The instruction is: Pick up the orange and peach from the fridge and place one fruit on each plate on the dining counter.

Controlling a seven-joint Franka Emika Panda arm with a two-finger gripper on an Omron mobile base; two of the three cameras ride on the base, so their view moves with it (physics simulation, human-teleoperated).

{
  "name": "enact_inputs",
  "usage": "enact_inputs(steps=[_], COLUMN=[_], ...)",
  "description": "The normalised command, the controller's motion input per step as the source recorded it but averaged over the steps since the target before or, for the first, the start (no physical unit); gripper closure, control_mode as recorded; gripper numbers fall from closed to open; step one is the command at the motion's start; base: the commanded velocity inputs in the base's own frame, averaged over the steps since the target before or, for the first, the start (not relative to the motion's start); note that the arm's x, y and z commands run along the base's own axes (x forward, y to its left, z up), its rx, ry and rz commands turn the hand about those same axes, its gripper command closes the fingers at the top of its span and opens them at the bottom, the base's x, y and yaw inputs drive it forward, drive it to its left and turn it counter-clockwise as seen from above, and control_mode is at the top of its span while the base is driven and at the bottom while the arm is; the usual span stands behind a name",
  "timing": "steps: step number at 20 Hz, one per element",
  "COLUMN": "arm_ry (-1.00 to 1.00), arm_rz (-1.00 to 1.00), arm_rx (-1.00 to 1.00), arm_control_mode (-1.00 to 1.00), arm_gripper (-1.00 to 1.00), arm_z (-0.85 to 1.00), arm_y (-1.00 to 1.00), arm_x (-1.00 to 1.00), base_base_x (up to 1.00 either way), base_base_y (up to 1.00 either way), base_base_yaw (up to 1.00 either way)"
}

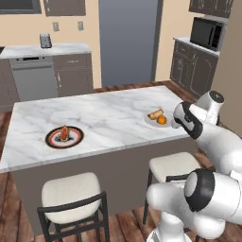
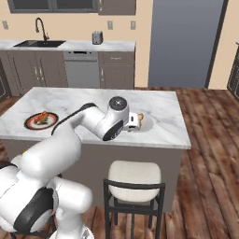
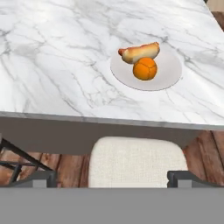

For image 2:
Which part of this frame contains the silver dishwasher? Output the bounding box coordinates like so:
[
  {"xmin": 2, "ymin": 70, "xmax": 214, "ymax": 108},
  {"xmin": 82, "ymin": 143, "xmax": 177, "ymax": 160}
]
[{"xmin": 63, "ymin": 50, "xmax": 101, "ymax": 90}]

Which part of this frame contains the white cushioned black stool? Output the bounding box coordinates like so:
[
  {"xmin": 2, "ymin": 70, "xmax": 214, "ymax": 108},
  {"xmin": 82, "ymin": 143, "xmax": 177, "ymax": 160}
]
[{"xmin": 103, "ymin": 160, "xmax": 166, "ymax": 239}]

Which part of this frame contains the silver toaster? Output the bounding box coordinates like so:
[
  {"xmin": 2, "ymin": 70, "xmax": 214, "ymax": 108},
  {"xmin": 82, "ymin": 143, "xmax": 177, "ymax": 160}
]
[{"xmin": 91, "ymin": 30, "xmax": 105, "ymax": 46}]

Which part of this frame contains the dark plate with red rim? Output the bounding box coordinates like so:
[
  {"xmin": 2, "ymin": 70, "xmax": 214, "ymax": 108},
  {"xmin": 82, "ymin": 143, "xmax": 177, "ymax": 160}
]
[{"xmin": 23, "ymin": 111, "xmax": 60, "ymax": 131}]

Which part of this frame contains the grey fridge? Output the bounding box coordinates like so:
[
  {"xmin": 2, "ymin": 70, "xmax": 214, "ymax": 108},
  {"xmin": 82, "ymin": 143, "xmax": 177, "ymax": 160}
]
[{"xmin": 148, "ymin": 0, "xmax": 230, "ymax": 90}]

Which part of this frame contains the brown wall cupboard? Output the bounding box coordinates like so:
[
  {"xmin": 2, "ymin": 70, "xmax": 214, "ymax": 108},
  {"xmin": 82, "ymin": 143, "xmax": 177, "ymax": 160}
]
[{"xmin": 97, "ymin": 0, "xmax": 137, "ymax": 16}]

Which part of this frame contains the dark framed window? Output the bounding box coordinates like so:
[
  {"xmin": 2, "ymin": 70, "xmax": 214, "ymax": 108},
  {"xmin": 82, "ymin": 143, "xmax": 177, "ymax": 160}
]
[{"xmin": 7, "ymin": 0, "xmax": 100, "ymax": 14}]

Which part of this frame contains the dark cabinet with glass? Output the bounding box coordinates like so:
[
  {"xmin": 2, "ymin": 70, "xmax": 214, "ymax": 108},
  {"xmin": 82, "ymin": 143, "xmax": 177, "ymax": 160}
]
[{"xmin": 226, "ymin": 41, "xmax": 239, "ymax": 101}]

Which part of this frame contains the dark corner cabinet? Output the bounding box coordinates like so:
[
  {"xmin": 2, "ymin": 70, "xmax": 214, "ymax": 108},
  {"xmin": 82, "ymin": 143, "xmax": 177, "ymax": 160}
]
[{"xmin": 0, "ymin": 58, "xmax": 13, "ymax": 103}]

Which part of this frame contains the black sink basin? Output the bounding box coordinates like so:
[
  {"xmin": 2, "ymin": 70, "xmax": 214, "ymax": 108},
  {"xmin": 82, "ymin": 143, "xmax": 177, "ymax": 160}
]
[{"xmin": 13, "ymin": 39, "xmax": 66, "ymax": 49}]

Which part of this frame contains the grey kitchen island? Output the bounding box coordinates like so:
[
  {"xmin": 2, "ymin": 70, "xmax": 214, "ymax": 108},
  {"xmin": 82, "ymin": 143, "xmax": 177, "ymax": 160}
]
[{"xmin": 0, "ymin": 138, "xmax": 191, "ymax": 215}]

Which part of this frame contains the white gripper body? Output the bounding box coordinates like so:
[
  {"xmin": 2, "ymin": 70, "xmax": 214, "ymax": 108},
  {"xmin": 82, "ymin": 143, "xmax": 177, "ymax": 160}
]
[{"xmin": 123, "ymin": 121, "xmax": 142, "ymax": 132}]

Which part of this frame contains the brown base cupboard run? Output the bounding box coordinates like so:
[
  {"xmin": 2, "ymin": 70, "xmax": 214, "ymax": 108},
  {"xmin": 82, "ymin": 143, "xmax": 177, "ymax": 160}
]
[{"xmin": 0, "ymin": 49, "xmax": 69, "ymax": 97}]

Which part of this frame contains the orange and red food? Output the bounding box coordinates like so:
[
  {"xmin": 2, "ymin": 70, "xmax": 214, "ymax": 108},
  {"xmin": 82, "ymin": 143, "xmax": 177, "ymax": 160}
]
[{"xmin": 34, "ymin": 111, "xmax": 49, "ymax": 125}]

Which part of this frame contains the brown cupboard with drawer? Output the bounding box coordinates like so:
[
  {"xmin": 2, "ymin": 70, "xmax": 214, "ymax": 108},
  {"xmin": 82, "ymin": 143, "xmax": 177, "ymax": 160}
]
[{"xmin": 97, "ymin": 50, "xmax": 136, "ymax": 91}]

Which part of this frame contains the dark curved tap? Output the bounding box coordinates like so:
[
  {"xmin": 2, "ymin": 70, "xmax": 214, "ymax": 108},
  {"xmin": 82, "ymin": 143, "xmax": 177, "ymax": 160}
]
[{"xmin": 35, "ymin": 17, "xmax": 50, "ymax": 42}]

